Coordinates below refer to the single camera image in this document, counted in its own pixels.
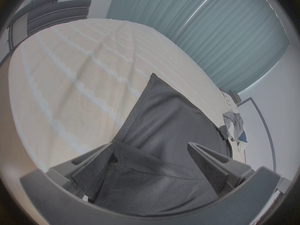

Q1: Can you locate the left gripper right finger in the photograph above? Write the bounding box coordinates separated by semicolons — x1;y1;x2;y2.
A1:
187;142;253;194

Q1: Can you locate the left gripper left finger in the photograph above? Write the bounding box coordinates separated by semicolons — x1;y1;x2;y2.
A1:
48;142;113;196

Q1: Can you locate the black T-shirt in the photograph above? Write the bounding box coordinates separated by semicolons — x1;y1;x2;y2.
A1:
71;73;233;216

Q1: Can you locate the bed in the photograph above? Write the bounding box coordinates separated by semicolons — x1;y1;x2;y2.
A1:
8;18;275;173

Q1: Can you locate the dark blue garment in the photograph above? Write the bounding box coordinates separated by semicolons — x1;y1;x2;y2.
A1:
237;131;249;145

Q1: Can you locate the grey knitted garment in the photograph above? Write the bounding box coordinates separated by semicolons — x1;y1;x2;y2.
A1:
222;112;244;141

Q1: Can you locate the white printed pillow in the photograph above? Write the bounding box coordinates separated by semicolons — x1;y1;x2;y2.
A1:
221;92;239;113

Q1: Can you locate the grey bedside table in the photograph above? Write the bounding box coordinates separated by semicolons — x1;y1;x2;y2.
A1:
219;87;242;103

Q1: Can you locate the blue-green curtain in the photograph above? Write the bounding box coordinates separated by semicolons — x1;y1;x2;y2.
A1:
176;0;289;93
107;0;222;42

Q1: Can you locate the black chest of drawers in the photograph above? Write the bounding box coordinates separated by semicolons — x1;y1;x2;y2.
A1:
7;0;92;52

